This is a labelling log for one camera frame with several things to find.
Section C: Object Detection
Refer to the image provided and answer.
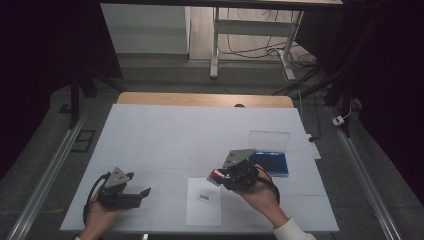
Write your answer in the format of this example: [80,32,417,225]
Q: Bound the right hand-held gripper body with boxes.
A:
[221,148,260,192]

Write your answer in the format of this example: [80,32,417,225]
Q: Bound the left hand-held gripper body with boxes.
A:
[96,166,143,211]

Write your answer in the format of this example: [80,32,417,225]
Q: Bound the red stamp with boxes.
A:
[206,168,229,187]

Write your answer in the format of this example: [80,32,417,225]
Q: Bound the blue ink pad clear lid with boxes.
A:
[247,129,291,178]

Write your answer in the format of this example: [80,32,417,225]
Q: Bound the person's right hand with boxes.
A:
[234,177,281,220]

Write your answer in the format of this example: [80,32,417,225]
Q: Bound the person's left hand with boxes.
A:
[81,193,128,236]

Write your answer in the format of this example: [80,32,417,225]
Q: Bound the white paper sheet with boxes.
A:
[185,176,223,228]

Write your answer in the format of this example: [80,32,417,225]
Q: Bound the white table cover sheet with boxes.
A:
[59,103,340,234]

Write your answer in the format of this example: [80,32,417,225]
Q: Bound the black metal stand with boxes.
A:
[67,64,125,130]

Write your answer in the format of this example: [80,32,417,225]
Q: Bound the dark curtain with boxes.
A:
[0,0,124,181]
[295,0,424,205]

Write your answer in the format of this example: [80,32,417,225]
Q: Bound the white cabinet panel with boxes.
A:
[100,3,191,55]

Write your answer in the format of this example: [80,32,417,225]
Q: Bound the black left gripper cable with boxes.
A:
[82,171,111,224]

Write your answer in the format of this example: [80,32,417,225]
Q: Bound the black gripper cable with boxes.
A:
[82,171,111,224]
[254,165,282,206]

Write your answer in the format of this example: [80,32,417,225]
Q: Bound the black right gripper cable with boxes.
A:
[254,165,282,206]

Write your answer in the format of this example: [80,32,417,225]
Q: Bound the dark floor frame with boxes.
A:
[70,129,97,154]

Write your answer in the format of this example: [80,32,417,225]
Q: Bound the aluminium floor rail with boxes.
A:
[327,105,403,240]
[5,112,88,240]

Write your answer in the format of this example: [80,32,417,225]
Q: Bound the black floor cable bundle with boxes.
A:
[218,8,318,69]

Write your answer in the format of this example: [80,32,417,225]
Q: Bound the white frame desk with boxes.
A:
[99,0,344,81]

